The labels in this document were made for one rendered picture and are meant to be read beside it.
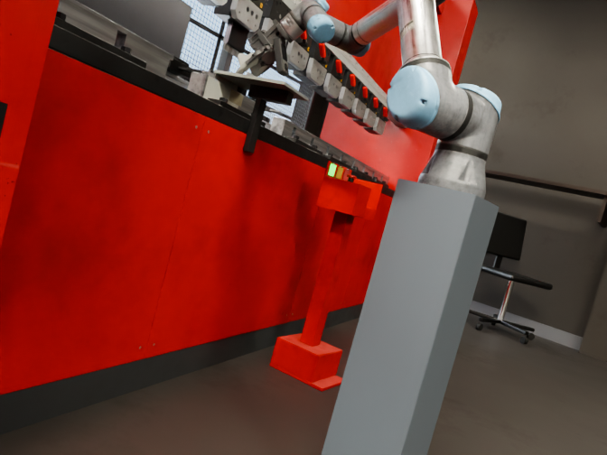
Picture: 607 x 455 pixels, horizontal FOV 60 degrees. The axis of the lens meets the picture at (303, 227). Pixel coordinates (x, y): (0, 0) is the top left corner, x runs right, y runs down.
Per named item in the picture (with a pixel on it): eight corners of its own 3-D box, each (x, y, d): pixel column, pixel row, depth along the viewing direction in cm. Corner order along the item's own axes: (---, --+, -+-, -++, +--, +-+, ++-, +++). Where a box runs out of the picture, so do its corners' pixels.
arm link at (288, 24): (307, 35, 169) (296, 24, 161) (296, 44, 170) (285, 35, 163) (295, 19, 171) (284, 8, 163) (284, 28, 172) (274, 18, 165)
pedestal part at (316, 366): (322, 391, 193) (330, 360, 193) (268, 365, 206) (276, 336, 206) (345, 383, 210) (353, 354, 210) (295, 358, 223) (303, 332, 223)
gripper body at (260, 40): (256, 50, 176) (284, 25, 172) (269, 69, 174) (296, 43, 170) (245, 41, 169) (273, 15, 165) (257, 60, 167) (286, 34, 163)
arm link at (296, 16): (320, -5, 157) (312, -17, 163) (293, 20, 161) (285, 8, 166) (334, 13, 163) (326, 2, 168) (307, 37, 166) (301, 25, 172)
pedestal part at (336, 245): (312, 346, 205) (348, 214, 202) (299, 340, 208) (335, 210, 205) (319, 345, 210) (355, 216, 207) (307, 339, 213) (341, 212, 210)
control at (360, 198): (351, 215, 194) (364, 168, 193) (315, 205, 202) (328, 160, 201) (373, 220, 211) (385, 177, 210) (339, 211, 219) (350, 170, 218)
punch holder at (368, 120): (365, 122, 292) (373, 93, 291) (351, 119, 296) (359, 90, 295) (373, 128, 306) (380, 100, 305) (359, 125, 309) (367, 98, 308)
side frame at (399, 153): (384, 319, 368) (474, -4, 355) (280, 282, 402) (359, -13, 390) (392, 315, 391) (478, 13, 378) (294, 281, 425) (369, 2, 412)
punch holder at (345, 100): (341, 102, 256) (350, 69, 255) (325, 99, 259) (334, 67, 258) (351, 110, 269) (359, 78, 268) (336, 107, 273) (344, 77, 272)
